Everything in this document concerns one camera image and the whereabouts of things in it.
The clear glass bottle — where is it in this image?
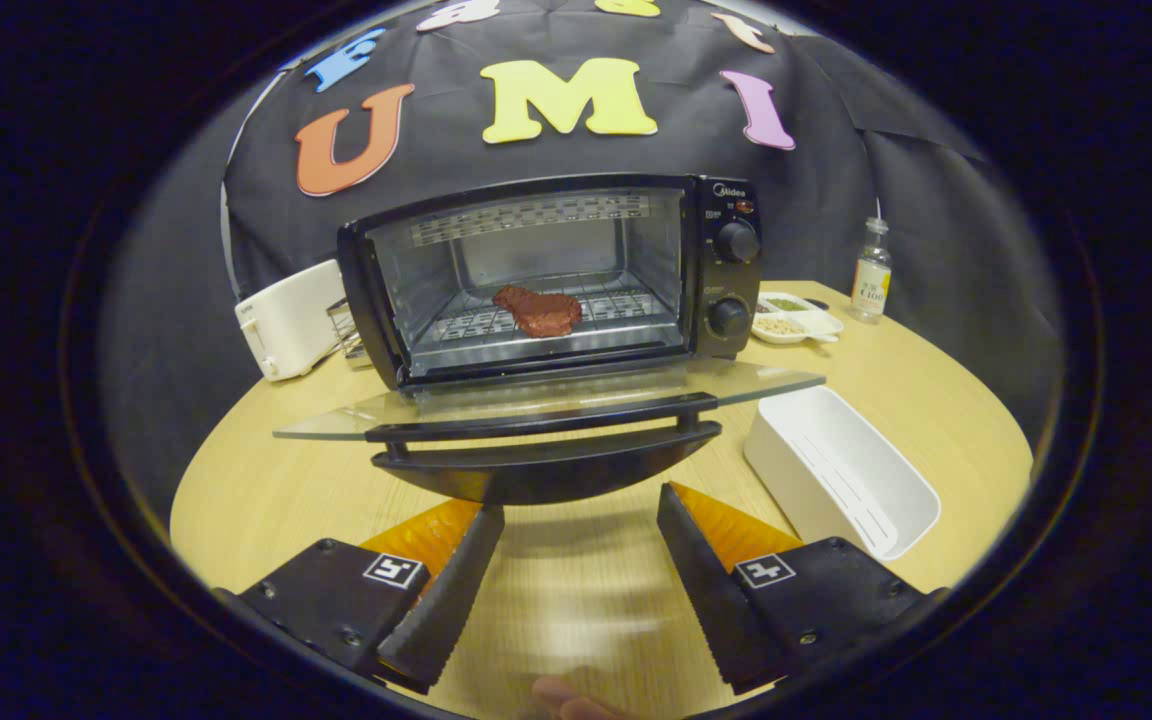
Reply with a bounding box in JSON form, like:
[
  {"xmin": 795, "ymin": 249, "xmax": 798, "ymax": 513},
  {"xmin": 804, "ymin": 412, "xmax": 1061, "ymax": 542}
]
[{"xmin": 851, "ymin": 217, "xmax": 894, "ymax": 323}]

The small metal wire rack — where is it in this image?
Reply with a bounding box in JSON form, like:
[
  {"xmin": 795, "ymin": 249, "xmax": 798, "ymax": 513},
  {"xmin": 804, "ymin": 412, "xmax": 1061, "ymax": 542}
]
[{"xmin": 326, "ymin": 298, "xmax": 372, "ymax": 369}]

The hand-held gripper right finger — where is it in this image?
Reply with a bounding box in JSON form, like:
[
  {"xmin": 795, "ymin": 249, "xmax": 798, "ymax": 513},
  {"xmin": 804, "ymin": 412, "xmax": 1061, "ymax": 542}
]
[{"xmin": 656, "ymin": 482, "xmax": 947, "ymax": 696}]

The white divided condiment dish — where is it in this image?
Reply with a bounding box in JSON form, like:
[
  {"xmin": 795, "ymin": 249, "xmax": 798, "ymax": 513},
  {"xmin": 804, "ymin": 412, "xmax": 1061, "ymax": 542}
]
[{"xmin": 751, "ymin": 291, "xmax": 845, "ymax": 345}]

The brown steak piece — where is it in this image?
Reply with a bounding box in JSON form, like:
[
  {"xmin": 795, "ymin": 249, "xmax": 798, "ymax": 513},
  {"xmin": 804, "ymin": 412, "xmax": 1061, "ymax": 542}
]
[{"xmin": 493, "ymin": 285, "xmax": 584, "ymax": 338}]

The white bread toaster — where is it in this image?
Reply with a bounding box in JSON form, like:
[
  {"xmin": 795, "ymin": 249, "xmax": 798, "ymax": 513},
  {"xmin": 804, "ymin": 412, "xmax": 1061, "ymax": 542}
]
[{"xmin": 235, "ymin": 259, "xmax": 347, "ymax": 382}]

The white ribbed plastic tray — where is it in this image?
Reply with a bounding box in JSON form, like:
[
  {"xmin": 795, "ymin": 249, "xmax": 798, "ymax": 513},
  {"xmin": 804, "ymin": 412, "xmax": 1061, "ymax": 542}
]
[{"xmin": 744, "ymin": 386, "xmax": 941, "ymax": 561}]

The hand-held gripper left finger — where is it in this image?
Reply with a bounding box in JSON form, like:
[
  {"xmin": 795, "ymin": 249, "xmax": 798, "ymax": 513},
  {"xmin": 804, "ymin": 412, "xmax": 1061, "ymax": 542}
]
[{"xmin": 216, "ymin": 500, "xmax": 505, "ymax": 696}]

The black toaster oven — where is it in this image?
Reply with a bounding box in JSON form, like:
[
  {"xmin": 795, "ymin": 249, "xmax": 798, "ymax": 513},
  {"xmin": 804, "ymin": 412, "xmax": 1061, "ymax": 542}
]
[{"xmin": 273, "ymin": 175, "xmax": 827, "ymax": 506}]

